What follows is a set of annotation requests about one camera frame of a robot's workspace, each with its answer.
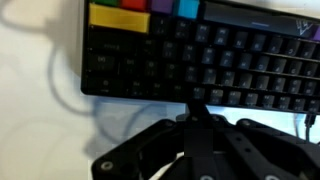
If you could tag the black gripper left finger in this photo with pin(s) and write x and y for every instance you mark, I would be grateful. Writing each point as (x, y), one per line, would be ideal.
(150, 146)

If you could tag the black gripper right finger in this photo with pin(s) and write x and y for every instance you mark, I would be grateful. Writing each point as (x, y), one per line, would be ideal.
(260, 146)

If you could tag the black keyboard with coloured keys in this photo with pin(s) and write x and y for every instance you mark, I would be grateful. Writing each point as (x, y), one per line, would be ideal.
(206, 56)

